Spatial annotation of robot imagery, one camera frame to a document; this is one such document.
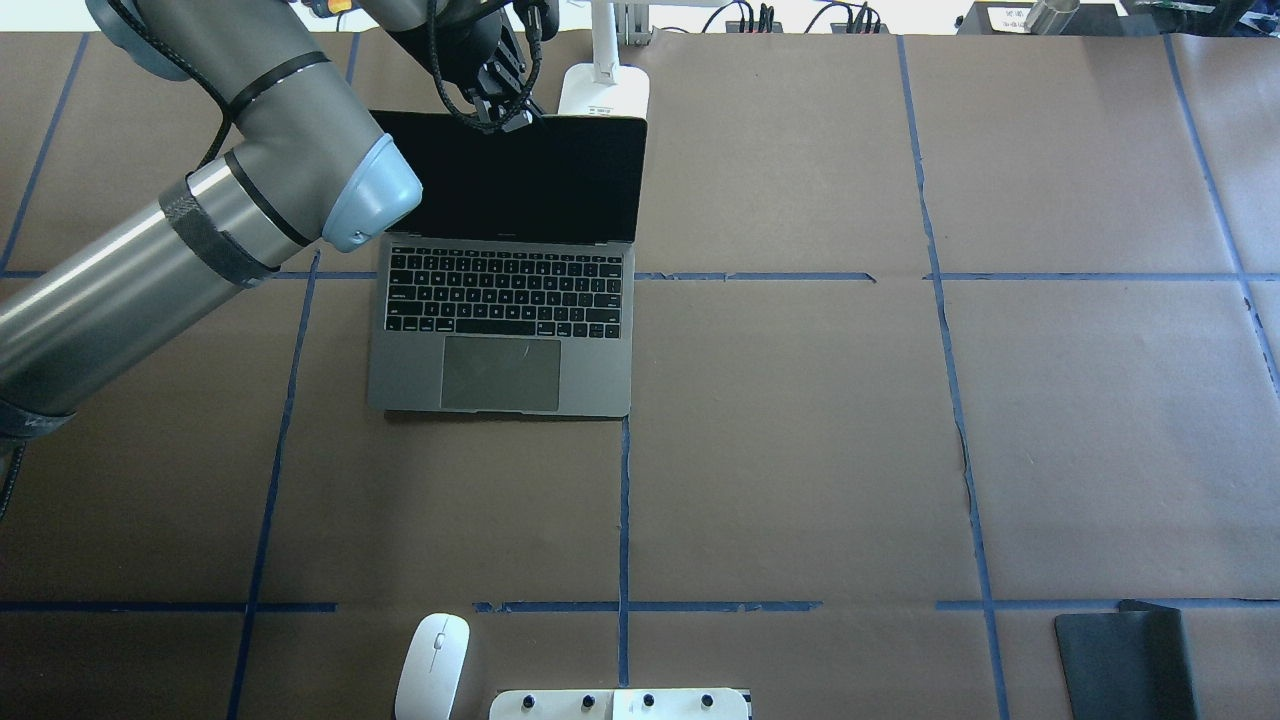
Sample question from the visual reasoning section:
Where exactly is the grey laptop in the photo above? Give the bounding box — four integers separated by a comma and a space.
367, 110, 649, 418

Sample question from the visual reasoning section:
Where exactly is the white computer mouse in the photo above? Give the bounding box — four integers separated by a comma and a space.
393, 612, 471, 719

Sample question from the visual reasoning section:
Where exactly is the black mouse pad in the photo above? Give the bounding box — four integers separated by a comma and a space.
1053, 600, 1202, 719

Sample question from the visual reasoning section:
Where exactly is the black usb hub far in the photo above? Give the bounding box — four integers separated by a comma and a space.
699, 1, 785, 35

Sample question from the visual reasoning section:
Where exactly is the black usb hub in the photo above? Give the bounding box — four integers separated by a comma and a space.
699, 1, 785, 35
803, 1, 890, 35

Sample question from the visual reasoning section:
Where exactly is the black usb hub near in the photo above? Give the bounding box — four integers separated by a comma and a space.
803, 1, 890, 35

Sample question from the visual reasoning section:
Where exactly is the brown paper table cover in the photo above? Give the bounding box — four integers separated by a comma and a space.
3, 35, 1277, 719

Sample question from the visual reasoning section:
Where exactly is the black box with cylinder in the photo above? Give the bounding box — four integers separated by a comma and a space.
954, 1, 1125, 37

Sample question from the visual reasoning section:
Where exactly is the silver metal cylinder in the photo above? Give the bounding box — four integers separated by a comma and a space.
1021, 0, 1082, 36

